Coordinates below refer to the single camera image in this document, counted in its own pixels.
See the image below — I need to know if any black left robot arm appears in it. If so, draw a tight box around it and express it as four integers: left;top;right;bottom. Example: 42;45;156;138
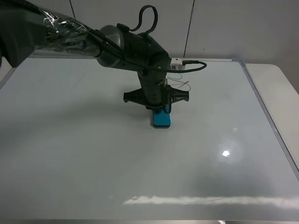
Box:
0;0;189;113

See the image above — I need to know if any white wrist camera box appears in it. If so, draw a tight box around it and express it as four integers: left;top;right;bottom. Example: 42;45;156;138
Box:
169;58;185;70

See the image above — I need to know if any teal whiteboard eraser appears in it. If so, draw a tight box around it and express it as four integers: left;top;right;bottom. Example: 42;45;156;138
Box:
152;111;171;128

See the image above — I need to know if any white whiteboard with aluminium frame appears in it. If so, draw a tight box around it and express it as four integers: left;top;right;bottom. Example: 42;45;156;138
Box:
0;58;299;221

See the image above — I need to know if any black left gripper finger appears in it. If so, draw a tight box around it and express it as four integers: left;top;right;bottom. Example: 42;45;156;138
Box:
146;106;163;114
164;98;172;114

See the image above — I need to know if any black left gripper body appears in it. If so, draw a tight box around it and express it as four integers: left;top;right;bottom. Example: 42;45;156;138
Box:
123;70;189;109

